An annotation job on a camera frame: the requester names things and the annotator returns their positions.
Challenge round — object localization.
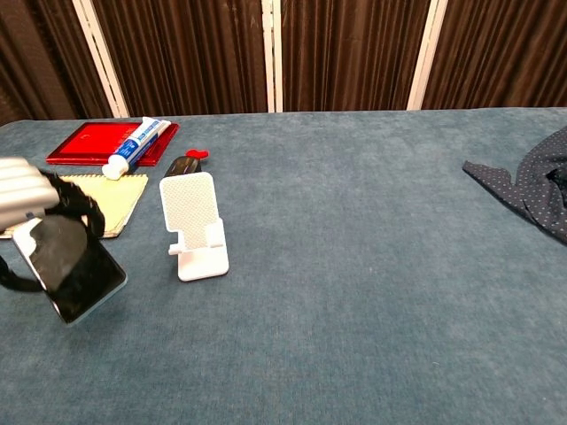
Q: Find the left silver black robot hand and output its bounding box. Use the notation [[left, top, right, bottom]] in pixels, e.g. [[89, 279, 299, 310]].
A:
[[0, 156, 106, 294]]

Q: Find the black smartphone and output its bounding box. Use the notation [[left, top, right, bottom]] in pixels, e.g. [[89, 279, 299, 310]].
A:
[[12, 215, 128, 326]]

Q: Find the white phone stand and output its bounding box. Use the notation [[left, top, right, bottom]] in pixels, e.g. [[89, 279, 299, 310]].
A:
[[159, 171, 230, 282]]

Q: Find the red flat box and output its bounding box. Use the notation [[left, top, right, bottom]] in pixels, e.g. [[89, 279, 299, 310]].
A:
[[45, 121, 181, 168]]

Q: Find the yellow spiral notepad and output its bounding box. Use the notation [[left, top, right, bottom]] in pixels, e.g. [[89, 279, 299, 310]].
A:
[[0, 173, 150, 241]]

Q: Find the white blue toothpaste tube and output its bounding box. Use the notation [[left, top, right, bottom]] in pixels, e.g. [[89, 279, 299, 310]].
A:
[[101, 116, 172, 182]]

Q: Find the brown curtain panel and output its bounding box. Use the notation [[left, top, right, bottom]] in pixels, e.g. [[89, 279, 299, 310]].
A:
[[421, 0, 567, 111], [0, 0, 114, 128], [90, 0, 269, 119], [281, 0, 432, 113]]

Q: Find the dark bottle with red cap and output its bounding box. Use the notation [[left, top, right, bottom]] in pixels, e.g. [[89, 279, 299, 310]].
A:
[[163, 149, 210, 179]]

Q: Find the navy polka dot cloth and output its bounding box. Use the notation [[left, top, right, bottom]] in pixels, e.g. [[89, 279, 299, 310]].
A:
[[462, 126, 567, 245]]

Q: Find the white screen frame post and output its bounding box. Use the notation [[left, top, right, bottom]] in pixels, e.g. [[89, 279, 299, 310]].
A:
[[261, 0, 284, 113], [72, 0, 130, 119], [406, 0, 449, 112]]

